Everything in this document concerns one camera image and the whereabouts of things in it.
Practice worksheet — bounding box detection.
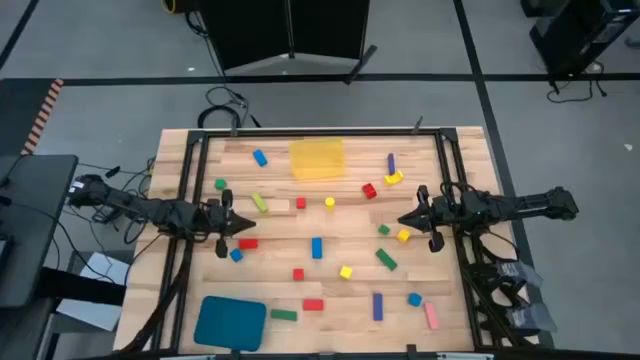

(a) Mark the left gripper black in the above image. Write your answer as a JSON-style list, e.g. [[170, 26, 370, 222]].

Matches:
[[205, 188, 257, 260]]

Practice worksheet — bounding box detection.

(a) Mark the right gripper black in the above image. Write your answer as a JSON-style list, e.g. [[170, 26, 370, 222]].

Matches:
[[397, 184, 455, 254]]

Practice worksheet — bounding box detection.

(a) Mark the pink long block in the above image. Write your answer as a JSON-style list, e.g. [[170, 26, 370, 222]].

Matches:
[[423, 301, 441, 331]]

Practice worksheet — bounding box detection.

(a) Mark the teal plastic tray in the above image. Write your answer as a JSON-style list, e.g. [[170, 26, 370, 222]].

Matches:
[[193, 295, 268, 353]]

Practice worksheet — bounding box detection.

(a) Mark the yellow translucent plastic bin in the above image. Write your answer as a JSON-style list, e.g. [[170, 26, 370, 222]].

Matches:
[[288, 138, 347, 181]]

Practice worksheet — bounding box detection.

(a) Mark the grey plastic pouch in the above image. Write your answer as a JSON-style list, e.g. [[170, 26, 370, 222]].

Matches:
[[497, 259, 544, 290], [504, 302, 559, 335]]

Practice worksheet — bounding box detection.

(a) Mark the black power adapter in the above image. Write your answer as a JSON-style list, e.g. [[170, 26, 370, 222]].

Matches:
[[93, 203, 121, 225]]

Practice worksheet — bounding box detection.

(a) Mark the white sheet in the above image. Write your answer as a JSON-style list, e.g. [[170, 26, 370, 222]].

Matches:
[[55, 251, 132, 332]]

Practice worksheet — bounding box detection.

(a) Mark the black folding partition screen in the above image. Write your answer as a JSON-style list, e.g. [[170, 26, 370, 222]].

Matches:
[[198, 0, 379, 85]]

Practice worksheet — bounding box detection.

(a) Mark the black desk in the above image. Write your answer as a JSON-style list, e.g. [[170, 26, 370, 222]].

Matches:
[[0, 154, 80, 309]]

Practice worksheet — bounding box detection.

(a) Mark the orange black hazard tape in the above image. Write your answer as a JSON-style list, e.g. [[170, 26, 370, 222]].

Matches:
[[20, 78, 65, 156]]

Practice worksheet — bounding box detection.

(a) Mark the black equipment cart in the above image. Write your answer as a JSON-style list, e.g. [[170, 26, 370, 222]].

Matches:
[[519, 0, 640, 79]]

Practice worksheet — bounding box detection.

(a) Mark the black cable bundle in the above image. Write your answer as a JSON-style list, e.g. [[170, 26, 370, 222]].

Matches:
[[459, 234, 544, 351]]

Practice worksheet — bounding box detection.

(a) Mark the coiled black cable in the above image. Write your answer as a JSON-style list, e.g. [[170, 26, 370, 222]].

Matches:
[[197, 85, 262, 130]]

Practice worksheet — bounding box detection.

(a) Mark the black aluminium table frame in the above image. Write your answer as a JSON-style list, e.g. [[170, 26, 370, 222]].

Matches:
[[148, 127, 485, 357]]

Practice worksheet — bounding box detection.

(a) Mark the thin black floor cable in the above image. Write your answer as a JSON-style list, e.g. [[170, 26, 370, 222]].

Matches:
[[546, 62, 609, 105]]

